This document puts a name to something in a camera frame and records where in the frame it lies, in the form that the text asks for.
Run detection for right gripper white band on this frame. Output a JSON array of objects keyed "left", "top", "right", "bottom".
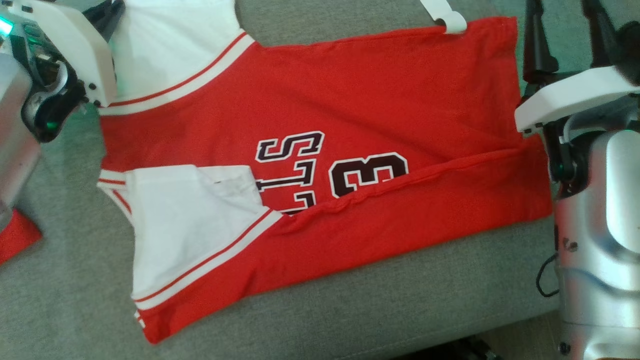
[{"left": 514, "top": 0, "right": 640, "bottom": 136}]

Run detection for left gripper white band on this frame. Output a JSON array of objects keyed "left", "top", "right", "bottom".
[{"left": 0, "top": 0, "right": 126, "bottom": 108}]

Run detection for right arm cable teal connector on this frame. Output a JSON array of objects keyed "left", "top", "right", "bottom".
[{"left": 536, "top": 252, "right": 561, "bottom": 299}]

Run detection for red shorts white stripe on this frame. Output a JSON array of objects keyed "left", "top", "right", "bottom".
[{"left": 0, "top": 209, "right": 43, "bottom": 267}]

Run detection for red jersey white sleeves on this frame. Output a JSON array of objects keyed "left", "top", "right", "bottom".
[{"left": 96, "top": 0, "right": 555, "bottom": 346}]

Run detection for grey sofa seat cushion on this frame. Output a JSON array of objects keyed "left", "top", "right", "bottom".
[{"left": 0, "top": 0, "right": 640, "bottom": 360}]

